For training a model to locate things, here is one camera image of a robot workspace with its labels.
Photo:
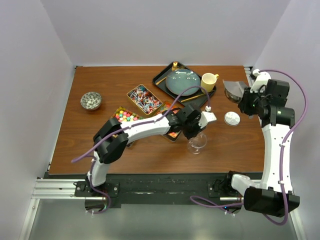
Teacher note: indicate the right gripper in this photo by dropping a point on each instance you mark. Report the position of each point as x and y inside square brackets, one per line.
[244, 105]

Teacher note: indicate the patterned small bowl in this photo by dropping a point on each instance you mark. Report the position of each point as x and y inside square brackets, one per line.
[91, 101]

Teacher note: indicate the gold spoon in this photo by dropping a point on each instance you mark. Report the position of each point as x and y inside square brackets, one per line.
[174, 66]

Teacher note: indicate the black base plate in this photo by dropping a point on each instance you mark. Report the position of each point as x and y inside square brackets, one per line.
[160, 189]

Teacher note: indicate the clear glass jar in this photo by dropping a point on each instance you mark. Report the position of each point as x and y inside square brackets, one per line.
[196, 144]

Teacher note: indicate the gold chopstick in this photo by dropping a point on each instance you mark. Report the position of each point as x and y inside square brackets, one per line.
[197, 96]

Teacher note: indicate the blue-grey plate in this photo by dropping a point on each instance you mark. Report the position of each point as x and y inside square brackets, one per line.
[181, 79]

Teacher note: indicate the tin of lollipops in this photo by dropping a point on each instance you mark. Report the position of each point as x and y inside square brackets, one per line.
[144, 99]

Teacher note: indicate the black tray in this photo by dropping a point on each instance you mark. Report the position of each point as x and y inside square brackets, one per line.
[159, 82]

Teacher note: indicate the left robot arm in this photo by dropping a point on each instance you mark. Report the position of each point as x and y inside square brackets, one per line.
[111, 141]

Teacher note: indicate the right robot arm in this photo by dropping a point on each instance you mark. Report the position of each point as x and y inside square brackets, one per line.
[273, 195]

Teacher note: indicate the metal scoop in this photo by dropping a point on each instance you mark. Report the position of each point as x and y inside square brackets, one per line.
[234, 90]

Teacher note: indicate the tin of star candies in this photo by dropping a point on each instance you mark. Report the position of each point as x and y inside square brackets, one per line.
[122, 114]

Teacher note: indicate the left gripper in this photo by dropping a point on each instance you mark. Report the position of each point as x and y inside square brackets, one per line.
[197, 130]

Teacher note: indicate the silver jar lid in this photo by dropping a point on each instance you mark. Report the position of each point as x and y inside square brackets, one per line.
[231, 118]

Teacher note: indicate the yellow cup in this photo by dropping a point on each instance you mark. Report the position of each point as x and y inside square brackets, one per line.
[208, 81]

